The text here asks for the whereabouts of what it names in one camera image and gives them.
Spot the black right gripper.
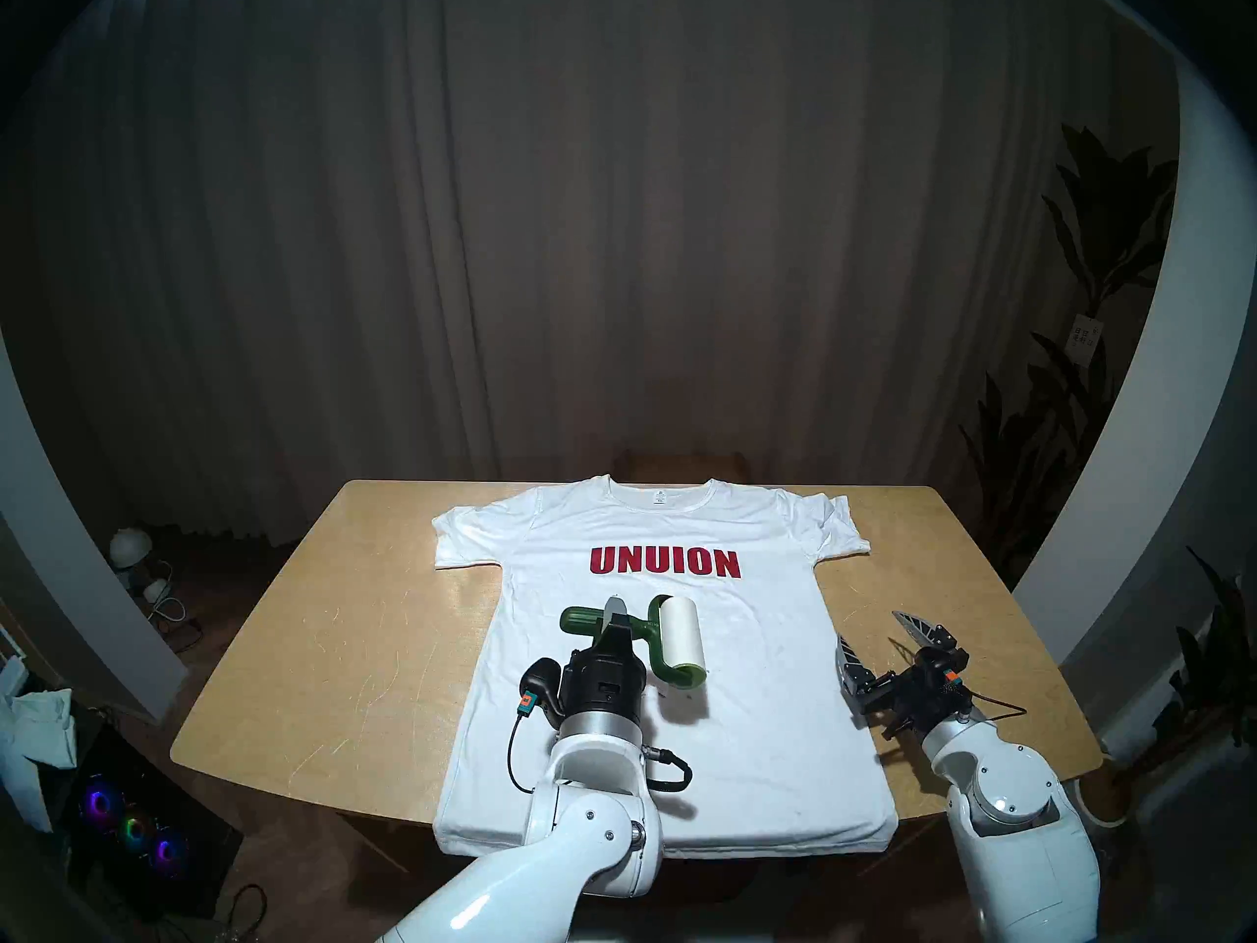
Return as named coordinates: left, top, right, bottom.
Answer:
left=837, top=612, right=968, bottom=738

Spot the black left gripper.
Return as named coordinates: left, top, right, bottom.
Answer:
left=558, top=599, right=651, bottom=734

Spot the green handled white lint roller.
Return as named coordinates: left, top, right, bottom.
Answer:
left=560, top=595, right=708, bottom=694

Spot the white T-shirt red UNUION print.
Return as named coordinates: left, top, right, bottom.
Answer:
left=432, top=475, right=900, bottom=859

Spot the plant in white pot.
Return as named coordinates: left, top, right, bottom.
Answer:
left=1070, top=546, right=1257, bottom=834

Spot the white curved arch pillar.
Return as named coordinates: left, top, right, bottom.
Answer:
left=1011, top=57, right=1257, bottom=667
left=0, top=332, right=188, bottom=726

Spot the long beige pleated curtain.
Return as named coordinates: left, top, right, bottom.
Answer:
left=0, top=0, right=1179, bottom=549

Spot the tall dark leafy plant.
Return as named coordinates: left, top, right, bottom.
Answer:
left=957, top=121, right=1179, bottom=588

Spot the large white mushroom lamp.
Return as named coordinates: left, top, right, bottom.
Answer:
left=108, top=527, right=153, bottom=590

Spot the black computer with RGB fans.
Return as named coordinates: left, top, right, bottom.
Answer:
left=59, top=715, right=245, bottom=917

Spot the crumpled white cloth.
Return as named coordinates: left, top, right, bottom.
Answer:
left=0, top=656, right=78, bottom=834

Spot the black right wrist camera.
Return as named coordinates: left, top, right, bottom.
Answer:
left=911, top=648, right=971, bottom=701

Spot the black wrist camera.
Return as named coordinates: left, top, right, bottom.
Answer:
left=911, top=648, right=971, bottom=701
left=518, top=658, right=564, bottom=724

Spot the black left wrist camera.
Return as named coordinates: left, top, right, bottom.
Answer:
left=518, top=658, right=564, bottom=724

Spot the thick black left wrist cable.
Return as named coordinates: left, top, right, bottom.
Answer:
left=640, top=745, right=694, bottom=793

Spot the thin black left camera cable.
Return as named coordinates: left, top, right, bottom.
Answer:
left=506, top=703, right=551, bottom=795

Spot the black floor cable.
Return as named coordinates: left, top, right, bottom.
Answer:
left=221, top=880, right=266, bottom=937

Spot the white lamp cable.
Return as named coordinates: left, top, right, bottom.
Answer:
left=147, top=558, right=202, bottom=652

